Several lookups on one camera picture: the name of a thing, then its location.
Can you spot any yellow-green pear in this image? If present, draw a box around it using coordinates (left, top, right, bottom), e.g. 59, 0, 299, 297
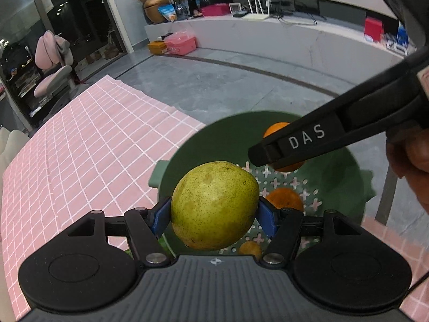
171, 161, 260, 251

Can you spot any person's right hand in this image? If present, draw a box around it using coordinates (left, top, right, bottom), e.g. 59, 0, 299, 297
386, 129, 429, 212

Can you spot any orange mandarin middle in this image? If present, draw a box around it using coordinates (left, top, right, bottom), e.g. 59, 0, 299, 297
265, 188, 304, 212

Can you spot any orange mandarin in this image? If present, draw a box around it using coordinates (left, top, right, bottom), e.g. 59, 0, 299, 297
262, 121, 305, 173
265, 188, 304, 212

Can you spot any small yellow fruit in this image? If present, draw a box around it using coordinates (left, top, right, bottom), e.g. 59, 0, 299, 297
239, 241, 262, 260

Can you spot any orange mandarin far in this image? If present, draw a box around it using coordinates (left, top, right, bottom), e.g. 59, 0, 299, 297
262, 121, 305, 173

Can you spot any green colander bowl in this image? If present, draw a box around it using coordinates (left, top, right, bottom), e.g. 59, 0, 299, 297
147, 110, 376, 255

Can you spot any red box on shelf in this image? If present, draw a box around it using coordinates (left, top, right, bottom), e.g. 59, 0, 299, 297
364, 17, 384, 43

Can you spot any pink checked tablecloth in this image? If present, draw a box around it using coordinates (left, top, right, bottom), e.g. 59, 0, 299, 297
1, 76, 202, 321

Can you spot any white wifi router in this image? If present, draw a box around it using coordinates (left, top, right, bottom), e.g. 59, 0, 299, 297
242, 0, 271, 21

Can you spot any yellow storage box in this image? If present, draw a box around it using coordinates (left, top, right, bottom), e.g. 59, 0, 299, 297
148, 41, 168, 55

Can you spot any pink storage box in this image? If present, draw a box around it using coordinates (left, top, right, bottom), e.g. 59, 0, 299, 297
164, 31, 197, 55

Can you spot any pink office chair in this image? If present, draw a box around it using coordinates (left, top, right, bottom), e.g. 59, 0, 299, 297
34, 31, 73, 98

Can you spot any magenta tray box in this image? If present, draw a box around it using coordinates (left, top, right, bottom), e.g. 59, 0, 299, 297
201, 3, 231, 17

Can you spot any blue snack bag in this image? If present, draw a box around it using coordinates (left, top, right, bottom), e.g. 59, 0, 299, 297
158, 4, 177, 23

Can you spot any golden round vase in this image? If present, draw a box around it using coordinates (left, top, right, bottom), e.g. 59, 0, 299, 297
143, 0, 169, 24

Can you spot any white photo frame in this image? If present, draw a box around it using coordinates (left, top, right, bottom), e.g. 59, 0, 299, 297
228, 2, 242, 14

